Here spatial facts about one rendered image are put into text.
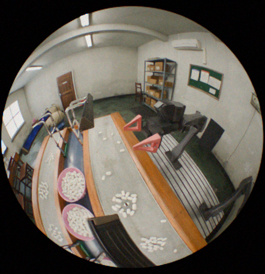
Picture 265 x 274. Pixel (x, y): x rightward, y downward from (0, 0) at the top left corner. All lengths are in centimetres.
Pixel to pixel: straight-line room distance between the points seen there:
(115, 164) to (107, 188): 18
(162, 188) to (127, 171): 25
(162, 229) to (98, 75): 478
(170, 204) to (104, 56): 488
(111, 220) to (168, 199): 40
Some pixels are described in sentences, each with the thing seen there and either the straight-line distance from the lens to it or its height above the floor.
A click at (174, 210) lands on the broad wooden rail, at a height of 76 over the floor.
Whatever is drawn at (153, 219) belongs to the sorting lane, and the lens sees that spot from 54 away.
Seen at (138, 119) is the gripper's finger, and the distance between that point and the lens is 31.
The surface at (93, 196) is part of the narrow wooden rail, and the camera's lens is 54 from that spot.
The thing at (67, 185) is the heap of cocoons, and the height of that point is 74.
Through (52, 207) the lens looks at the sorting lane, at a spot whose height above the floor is 74.
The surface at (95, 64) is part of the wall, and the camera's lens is 456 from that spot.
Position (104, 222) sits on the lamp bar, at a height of 109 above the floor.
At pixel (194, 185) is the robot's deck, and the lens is 77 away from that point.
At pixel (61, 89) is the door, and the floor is 127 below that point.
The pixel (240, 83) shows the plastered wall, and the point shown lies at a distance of 211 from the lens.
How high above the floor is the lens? 126
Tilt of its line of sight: 43 degrees down
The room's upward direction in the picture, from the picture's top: straight up
